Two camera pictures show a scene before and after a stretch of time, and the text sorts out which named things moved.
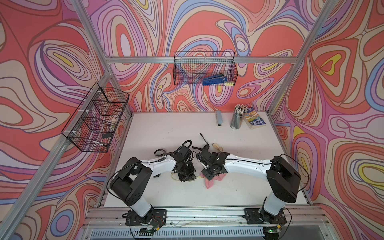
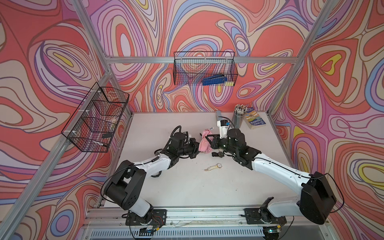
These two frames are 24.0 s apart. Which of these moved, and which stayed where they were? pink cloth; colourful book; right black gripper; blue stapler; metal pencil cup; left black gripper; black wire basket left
Moved: left black gripper; pink cloth; right black gripper
Stayed: blue stapler; black wire basket left; metal pencil cup; colourful book
